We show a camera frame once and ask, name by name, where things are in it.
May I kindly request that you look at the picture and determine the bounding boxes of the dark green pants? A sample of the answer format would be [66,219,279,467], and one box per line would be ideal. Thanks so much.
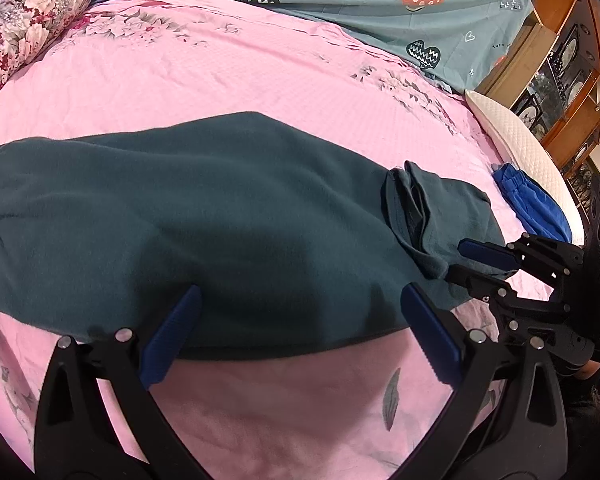
[0,113,504,360]

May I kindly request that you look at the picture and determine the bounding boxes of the person's right hand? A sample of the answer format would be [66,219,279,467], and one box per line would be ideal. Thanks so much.
[574,360,600,380]

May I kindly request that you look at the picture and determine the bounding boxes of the blue pants with red stripe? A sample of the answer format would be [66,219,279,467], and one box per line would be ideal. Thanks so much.
[492,162,572,243]

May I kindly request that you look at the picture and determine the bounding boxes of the cream quilted pillow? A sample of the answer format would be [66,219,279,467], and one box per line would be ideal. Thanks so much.
[464,90,585,246]

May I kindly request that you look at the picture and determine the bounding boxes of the pink floral bedsheet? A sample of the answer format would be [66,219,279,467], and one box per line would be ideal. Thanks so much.
[0,0,562,480]

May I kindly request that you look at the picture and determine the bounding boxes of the wooden display cabinet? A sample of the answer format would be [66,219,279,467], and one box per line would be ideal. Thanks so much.
[478,0,600,179]

